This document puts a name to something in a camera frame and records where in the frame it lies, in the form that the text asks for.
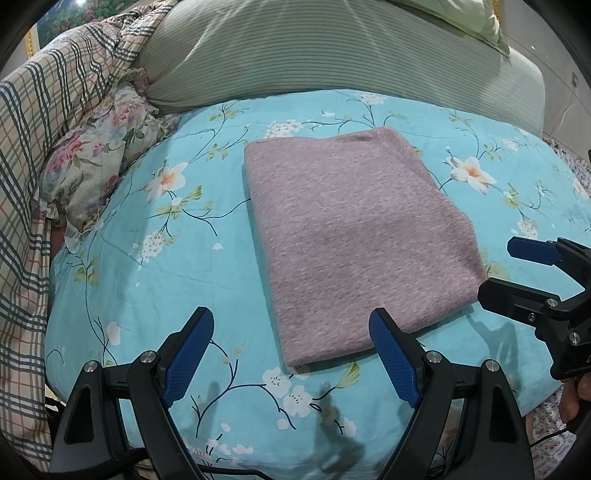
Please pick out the green floral pillow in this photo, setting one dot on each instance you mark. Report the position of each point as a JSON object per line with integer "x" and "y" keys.
{"x": 477, "y": 18}

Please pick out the person's right hand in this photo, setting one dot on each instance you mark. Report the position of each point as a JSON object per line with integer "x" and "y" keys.
{"x": 573, "y": 393}

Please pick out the floral pink cloth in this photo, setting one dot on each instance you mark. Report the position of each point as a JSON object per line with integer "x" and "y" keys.
{"x": 87, "y": 162}

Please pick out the pink knit sweater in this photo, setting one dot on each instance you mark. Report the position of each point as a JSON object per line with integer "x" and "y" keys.
{"x": 349, "y": 224}

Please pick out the white floral skirt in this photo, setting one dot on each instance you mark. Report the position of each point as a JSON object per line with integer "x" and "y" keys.
{"x": 543, "y": 425}

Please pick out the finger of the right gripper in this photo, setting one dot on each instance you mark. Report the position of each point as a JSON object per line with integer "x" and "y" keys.
{"x": 570, "y": 257}
{"x": 523, "y": 304}

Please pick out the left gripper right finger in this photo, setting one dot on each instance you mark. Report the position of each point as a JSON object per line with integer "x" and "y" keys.
{"x": 491, "y": 441}

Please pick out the grey striped pillow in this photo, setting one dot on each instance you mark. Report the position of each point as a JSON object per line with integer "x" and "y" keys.
{"x": 206, "y": 52}

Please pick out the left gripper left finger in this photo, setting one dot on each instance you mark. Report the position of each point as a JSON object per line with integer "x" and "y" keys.
{"x": 118, "y": 416}

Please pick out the framed landscape painting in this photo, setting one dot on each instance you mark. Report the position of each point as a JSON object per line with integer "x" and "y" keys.
{"x": 67, "y": 14}

